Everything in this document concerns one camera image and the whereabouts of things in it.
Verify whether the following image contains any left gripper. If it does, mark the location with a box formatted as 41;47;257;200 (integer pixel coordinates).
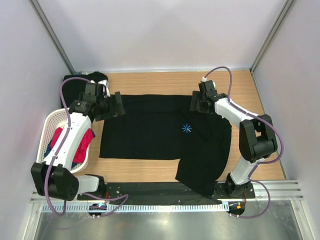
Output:
95;91;126;122

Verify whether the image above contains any black t shirt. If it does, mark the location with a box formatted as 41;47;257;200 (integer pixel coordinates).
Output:
62;71;108;108
99;94;232;197

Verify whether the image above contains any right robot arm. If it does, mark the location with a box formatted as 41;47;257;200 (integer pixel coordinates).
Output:
190;78;278;198

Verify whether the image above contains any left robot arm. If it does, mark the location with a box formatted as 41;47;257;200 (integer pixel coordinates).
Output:
30;82;125;201

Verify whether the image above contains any folded black t shirt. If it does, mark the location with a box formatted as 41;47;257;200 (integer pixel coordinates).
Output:
62;71;108;108

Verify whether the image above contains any pink t shirt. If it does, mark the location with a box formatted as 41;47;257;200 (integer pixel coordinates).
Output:
51;127;95;163

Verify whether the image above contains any white plastic laundry basket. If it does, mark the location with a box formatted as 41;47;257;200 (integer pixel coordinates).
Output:
36;108;92;174

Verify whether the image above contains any blue t shirt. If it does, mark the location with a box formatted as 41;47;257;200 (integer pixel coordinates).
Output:
44;128;97;171

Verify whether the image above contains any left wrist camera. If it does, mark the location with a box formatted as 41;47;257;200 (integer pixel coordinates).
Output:
89;80;110;98

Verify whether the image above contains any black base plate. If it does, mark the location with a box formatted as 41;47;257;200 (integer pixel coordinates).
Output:
91;182;256;206

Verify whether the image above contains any slotted cable duct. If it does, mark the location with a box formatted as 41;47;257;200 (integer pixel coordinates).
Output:
41;202;230;213

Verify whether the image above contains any aluminium rail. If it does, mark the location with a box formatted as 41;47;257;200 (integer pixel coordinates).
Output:
29;181;305;204

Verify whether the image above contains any left frame post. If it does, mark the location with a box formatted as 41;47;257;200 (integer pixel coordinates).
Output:
29;0;76;74

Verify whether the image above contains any frame post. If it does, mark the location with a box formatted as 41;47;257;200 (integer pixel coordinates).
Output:
250;0;296;74
29;0;76;74

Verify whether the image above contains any right frame post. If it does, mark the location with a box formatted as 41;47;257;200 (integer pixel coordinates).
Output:
250;0;296;74

